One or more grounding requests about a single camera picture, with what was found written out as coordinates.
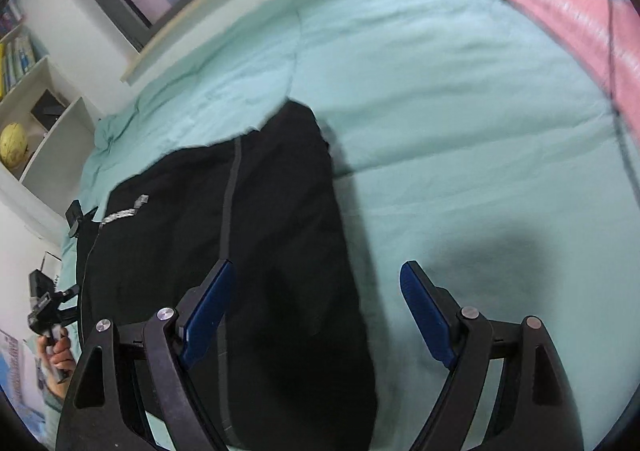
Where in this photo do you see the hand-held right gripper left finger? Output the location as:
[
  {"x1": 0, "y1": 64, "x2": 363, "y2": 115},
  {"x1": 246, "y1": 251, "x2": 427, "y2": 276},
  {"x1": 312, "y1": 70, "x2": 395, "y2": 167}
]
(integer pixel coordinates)
[{"x1": 55, "y1": 258, "x2": 236, "y2": 451}]

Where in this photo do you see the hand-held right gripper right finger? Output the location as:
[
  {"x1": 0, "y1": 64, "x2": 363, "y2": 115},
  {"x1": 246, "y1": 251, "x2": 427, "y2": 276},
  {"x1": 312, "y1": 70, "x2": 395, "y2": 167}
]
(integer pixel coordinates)
[{"x1": 399, "y1": 260, "x2": 586, "y2": 451}]

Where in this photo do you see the black hooded jacket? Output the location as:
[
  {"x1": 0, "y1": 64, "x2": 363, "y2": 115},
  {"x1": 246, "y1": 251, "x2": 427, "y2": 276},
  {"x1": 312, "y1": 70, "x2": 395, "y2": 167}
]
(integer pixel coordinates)
[{"x1": 75, "y1": 100, "x2": 378, "y2": 451}]

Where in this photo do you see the person's left forearm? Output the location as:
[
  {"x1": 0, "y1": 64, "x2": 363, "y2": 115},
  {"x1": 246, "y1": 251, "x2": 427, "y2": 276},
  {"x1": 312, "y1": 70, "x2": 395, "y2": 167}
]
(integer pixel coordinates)
[{"x1": 40, "y1": 373, "x2": 74, "y2": 416}]

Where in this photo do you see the person's left hand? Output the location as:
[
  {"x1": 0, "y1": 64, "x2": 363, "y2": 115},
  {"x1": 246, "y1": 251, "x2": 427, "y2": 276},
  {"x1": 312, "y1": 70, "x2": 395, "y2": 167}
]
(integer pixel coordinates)
[{"x1": 35, "y1": 325, "x2": 77, "y2": 385}]

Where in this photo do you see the phone on stand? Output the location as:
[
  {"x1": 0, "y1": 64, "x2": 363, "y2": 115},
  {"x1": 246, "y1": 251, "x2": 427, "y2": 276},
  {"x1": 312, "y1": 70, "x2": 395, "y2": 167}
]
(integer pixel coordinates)
[{"x1": 65, "y1": 199, "x2": 98, "y2": 238}]

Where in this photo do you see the mint green bed blanket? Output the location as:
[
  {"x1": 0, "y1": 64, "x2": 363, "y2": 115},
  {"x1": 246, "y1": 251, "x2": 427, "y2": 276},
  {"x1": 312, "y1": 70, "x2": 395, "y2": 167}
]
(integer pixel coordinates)
[{"x1": 45, "y1": 0, "x2": 632, "y2": 451}]

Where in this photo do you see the yellow ball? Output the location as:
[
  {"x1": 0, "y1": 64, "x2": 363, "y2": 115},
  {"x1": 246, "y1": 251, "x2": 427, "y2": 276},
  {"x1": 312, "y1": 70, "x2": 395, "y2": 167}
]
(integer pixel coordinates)
[{"x1": 0, "y1": 123, "x2": 35, "y2": 168}]

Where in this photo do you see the white bookshelf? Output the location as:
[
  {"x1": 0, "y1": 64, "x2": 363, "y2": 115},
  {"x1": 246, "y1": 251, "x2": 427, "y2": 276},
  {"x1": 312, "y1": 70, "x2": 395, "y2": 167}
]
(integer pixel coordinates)
[{"x1": 0, "y1": 21, "x2": 99, "y2": 194}]

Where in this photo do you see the black box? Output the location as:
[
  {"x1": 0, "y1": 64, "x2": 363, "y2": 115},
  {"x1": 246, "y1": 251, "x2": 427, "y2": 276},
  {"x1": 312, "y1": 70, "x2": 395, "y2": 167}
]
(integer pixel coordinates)
[{"x1": 30, "y1": 89, "x2": 70, "y2": 134}]

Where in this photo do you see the row of books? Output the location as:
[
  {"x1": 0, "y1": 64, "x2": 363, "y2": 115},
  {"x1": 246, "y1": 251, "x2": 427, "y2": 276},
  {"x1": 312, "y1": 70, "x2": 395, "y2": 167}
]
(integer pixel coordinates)
[{"x1": 0, "y1": 0, "x2": 49, "y2": 100}]

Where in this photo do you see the wooden window ledge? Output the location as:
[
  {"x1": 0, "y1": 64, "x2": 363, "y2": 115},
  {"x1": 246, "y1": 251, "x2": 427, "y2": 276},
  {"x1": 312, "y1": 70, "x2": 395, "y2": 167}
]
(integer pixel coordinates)
[{"x1": 120, "y1": 0, "x2": 432, "y2": 88}]

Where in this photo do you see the blue wall poster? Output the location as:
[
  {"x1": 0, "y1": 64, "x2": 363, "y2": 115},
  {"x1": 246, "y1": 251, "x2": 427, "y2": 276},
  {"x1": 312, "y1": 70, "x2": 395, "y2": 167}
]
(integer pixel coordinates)
[{"x1": 0, "y1": 327, "x2": 52, "y2": 434}]

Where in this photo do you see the thin black cable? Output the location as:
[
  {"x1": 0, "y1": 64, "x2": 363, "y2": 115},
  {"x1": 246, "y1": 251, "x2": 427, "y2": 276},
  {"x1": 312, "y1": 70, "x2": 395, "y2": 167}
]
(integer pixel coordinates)
[{"x1": 604, "y1": 0, "x2": 640, "y2": 206}]

